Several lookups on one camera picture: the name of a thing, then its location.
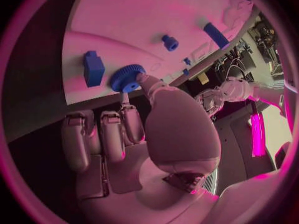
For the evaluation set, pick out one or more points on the blue long cylinder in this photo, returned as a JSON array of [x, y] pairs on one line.
[[216, 35]]

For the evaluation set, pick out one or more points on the blue short plug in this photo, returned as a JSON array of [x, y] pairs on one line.
[[171, 43]]

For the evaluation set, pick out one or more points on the glowing light bar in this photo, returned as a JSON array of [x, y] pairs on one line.
[[258, 134]]

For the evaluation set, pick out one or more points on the workshop equipment rack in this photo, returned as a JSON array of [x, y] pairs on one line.
[[264, 41]]

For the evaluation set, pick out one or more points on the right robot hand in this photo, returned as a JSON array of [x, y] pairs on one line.
[[179, 127]]

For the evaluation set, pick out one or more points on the white task board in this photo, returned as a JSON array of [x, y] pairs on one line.
[[130, 22]]

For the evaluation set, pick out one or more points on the blue gear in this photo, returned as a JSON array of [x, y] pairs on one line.
[[123, 76]]

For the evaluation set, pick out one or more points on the small blue peg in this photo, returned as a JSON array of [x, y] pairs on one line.
[[185, 71], [186, 60]]

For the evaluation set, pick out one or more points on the blue block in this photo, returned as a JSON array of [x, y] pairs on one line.
[[93, 71]]

